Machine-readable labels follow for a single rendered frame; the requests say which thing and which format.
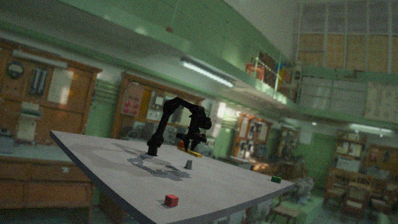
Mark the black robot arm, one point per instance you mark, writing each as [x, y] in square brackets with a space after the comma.
[198, 119]

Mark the red cube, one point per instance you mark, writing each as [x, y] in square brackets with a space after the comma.
[171, 200]

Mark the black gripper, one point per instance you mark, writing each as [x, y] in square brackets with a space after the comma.
[186, 138]

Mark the yellow long bar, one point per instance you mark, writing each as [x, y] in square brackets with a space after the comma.
[181, 147]

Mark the small green block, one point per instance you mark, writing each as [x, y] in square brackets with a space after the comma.
[276, 179]

